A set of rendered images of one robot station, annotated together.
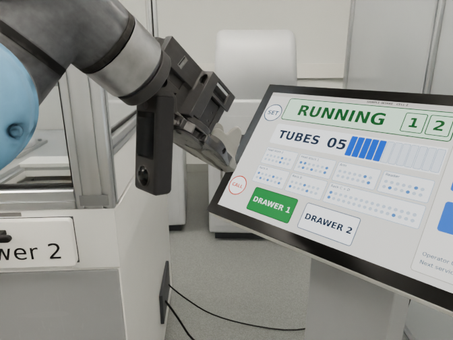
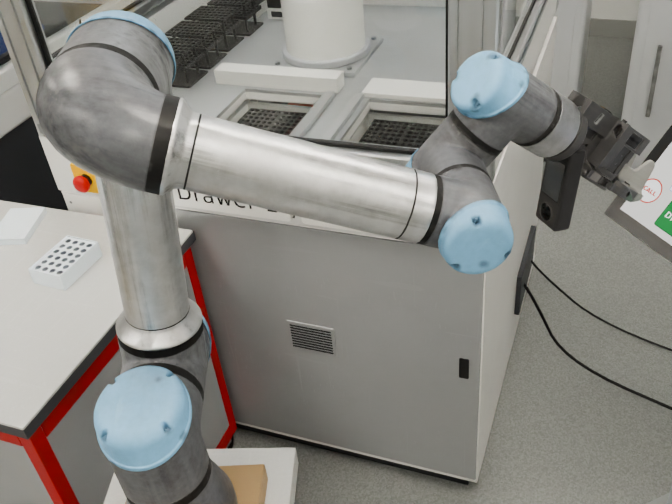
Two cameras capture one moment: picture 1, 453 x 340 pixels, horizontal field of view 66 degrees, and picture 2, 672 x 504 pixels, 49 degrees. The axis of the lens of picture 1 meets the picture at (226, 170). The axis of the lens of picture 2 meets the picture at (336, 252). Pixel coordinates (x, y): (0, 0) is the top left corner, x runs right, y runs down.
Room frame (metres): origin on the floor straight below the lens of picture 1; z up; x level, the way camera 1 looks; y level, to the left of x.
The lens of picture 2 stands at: (-0.44, -0.02, 1.69)
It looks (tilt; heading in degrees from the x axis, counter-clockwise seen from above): 37 degrees down; 28
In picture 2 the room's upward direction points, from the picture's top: 6 degrees counter-clockwise
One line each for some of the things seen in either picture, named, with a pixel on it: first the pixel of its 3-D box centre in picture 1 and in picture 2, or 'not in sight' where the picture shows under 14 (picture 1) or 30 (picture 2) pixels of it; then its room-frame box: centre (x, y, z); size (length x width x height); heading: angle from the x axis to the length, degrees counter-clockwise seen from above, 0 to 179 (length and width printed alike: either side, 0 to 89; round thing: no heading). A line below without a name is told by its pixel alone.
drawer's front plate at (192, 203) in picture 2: not in sight; (226, 189); (0.65, 0.79, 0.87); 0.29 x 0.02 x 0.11; 93
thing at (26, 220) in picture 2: not in sight; (18, 225); (0.52, 1.29, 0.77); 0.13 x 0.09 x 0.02; 20
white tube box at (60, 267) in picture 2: not in sight; (66, 262); (0.43, 1.07, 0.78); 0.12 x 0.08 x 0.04; 0
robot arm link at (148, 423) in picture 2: not in sight; (152, 430); (0.00, 0.50, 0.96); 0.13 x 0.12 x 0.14; 27
